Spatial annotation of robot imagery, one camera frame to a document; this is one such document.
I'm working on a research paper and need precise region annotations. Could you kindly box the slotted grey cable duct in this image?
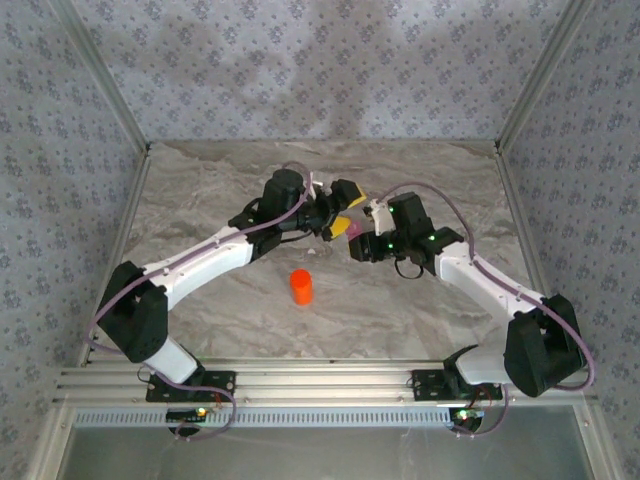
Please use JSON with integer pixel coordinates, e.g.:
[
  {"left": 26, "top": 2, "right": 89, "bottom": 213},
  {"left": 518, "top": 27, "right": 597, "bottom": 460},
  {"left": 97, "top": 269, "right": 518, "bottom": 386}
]
[{"left": 73, "top": 407, "right": 451, "bottom": 429}]

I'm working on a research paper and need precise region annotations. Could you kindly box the floral fabric backdrop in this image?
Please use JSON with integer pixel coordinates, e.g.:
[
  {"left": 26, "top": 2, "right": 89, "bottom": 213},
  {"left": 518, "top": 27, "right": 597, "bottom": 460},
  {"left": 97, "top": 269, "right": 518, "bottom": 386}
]
[{"left": 0, "top": 0, "right": 640, "bottom": 480}]

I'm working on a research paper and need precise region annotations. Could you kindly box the aluminium table side rail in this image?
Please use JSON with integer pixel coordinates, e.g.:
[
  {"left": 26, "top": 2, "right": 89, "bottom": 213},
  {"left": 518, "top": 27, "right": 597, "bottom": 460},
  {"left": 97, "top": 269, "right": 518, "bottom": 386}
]
[
  {"left": 77, "top": 144, "right": 154, "bottom": 366},
  {"left": 494, "top": 142, "right": 571, "bottom": 364}
]

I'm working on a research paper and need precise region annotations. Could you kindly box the orange pill bottle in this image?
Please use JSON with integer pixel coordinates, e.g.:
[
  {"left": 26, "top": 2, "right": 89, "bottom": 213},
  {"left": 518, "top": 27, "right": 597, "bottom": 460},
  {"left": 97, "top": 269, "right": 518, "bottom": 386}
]
[{"left": 289, "top": 279, "right": 315, "bottom": 307}]

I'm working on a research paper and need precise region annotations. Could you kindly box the small circuit board with LED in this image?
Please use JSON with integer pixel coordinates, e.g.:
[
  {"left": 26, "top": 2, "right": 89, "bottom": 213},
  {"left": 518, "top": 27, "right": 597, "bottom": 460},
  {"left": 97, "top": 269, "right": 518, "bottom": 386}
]
[
  {"left": 449, "top": 407, "right": 486, "bottom": 424},
  {"left": 166, "top": 407, "right": 209, "bottom": 422}
]

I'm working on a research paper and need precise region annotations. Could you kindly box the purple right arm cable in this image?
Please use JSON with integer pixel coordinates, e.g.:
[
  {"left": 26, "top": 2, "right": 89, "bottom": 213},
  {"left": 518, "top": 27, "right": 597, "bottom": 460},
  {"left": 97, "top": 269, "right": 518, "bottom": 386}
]
[{"left": 372, "top": 180, "right": 597, "bottom": 440}]

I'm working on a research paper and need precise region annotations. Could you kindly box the aluminium mounting rail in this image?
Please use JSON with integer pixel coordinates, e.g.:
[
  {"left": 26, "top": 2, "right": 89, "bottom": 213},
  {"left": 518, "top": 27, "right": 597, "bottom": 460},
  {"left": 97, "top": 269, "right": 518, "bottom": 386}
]
[{"left": 53, "top": 357, "right": 599, "bottom": 404}]

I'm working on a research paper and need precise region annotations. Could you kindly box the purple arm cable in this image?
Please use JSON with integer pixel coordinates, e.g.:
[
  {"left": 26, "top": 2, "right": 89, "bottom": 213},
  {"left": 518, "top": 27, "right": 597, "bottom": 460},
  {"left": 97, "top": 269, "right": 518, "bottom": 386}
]
[
  {"left": 84, "top": 160, "right": 314, "bottom": 442},
  {"left": 372, "top": 180, "right": 597, "bottom": 440}
]

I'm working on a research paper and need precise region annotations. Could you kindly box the grey metal sheet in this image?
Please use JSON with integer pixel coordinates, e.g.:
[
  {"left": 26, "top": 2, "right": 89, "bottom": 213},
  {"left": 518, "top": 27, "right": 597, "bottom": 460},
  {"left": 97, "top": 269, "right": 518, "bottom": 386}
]
[{"left": 54, "top": 405, "right": 596, "bottom": 480}]

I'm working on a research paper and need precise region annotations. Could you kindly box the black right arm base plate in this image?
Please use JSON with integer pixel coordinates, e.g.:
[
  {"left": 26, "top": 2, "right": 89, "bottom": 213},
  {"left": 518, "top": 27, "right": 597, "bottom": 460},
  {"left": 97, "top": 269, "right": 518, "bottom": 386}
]
[{"left": 410, "top": 368, "right": 504, "bottom": 403}]

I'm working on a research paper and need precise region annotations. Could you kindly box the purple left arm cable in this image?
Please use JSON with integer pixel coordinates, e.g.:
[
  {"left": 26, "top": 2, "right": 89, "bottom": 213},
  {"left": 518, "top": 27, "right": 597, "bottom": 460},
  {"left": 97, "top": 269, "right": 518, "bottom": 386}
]
[{"left": 84, "top": 160, "right": 314, "bottom": 442}]

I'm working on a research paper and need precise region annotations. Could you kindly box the aluminium frame post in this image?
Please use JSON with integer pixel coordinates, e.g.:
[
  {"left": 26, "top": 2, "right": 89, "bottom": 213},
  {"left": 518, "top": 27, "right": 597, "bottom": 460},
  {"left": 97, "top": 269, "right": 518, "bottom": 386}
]
[
  {"left": 494, "top": 0, "right": 596, "bottom": 151},
  {"left": 49, "top": 0, "right": 152, "bottom": 151}
]

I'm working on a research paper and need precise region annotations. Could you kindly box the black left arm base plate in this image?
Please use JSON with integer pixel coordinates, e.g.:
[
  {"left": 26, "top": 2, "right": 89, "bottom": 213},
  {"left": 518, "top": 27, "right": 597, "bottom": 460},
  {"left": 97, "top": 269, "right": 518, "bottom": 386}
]
[{"left": 145, "top": 369, "right": 237, "bottom": 403}]

